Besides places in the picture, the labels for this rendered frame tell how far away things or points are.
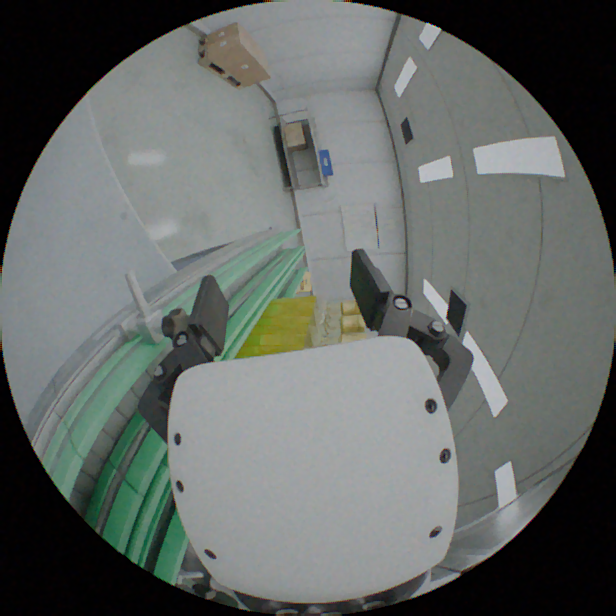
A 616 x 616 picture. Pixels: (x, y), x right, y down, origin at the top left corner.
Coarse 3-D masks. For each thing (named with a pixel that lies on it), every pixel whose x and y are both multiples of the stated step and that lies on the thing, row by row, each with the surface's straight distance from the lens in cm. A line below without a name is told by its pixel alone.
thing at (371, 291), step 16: (352, 256) 12; (368, 256) 11; (352, 272) 13; (368, 272) 10; (352, 288) 13; (368, 288) 10; (384, 288) 10; (368, 304) 11; (384, 304) 10; (368, 320) 11; (416, 320) 10; (432, 320) 10; (416, 336) 10; (432, 336) 10
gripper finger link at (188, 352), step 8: (176, 336) 11; (184, 336) 10; (192, 336) 10; (176, 344) 11; (184, 344) 10; (192, 344) 10; (176, 352) 10; (184, 352) 10; (192, 352) 9; (200, 352) 9; (184, 360) 9; (192, 360) 9; (200, 360) 9; (184, 368) 9
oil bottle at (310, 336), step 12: (252, 336) 35; (264, 336) 34; (276, 336) 33; (288, 336) 32; (300, 336) 32; (312, 336) 31; (324, 336) 33; (336, 336) 33; (348, 336) 32; (360, 336) 32
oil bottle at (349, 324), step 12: (264, 312) 42; (276, 312) 40; (288, 312) 39; (300, 312) 38; (312, 312) 37; (264, 324) 38; (276, 324) 37; (288, 324) 36; (300, 324) 35; (312, 324) 35; (324, 324) 36; (336, 324) 36; (348, 324) 36; (360, 324) 36
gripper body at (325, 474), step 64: (192, 384) 8; (256, 384) 6; (320, 384) 6; (384, 384) 6; (192, 448) 7; (256, 448) 6; (320, 448) 6; (384, 448) 6; (448, 448) 7; (192, 512) 8; (256, 512) 6; (320, 512) 6; (384, 512) 6; (448, 512) 8; (256, 576) 8; (320, 576) 7; (384, 576) 8
